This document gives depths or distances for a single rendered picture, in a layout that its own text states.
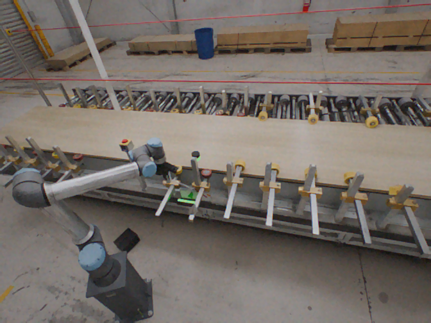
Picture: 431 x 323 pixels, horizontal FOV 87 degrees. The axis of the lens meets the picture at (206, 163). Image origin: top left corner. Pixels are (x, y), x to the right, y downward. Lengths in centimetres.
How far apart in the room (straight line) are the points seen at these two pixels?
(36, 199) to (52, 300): 161
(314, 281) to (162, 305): 131
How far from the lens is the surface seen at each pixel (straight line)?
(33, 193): 129
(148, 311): 226
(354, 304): 240
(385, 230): 193
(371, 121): 241
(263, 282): 228
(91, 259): 163
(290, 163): 186
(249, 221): 235
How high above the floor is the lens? 213
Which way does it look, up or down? 42 degrees down
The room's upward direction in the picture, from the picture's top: 8 degrees counter-clockwise
